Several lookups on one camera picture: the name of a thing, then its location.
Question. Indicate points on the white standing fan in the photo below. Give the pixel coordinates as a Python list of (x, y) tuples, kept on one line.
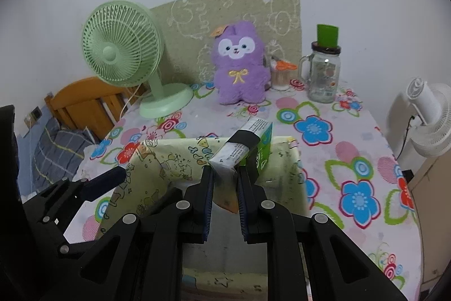
[(429, 129)]

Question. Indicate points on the green cup on jar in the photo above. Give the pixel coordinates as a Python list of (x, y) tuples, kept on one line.
[(327, 36)]

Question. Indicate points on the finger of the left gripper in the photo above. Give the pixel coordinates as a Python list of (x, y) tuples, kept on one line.
[(92, 189)]

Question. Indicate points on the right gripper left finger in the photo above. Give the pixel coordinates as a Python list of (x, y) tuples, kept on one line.
[(141, 256)]

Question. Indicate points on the glass mason jar mug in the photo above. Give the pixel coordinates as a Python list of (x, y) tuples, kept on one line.
[(320, 71)]

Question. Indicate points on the yellow cartoon fabric storage box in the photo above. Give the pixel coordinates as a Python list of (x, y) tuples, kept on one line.
[(224, 268)]

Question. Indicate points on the floral tablecloth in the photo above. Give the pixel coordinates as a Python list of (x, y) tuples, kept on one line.
[(351, 174)]

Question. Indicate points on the green desk fan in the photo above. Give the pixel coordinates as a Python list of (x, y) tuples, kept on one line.
[(123, 45)]

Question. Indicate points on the grey plaid pillow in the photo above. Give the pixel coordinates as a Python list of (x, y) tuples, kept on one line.
[(58, 154)]

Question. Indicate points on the purple plush toy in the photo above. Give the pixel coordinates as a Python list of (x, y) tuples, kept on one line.
[(238, 58)]

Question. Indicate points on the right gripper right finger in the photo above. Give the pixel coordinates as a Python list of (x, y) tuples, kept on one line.
[(308, 258)]

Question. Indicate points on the wall power socket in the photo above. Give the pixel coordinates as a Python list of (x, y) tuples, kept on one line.
[(36, 113)]

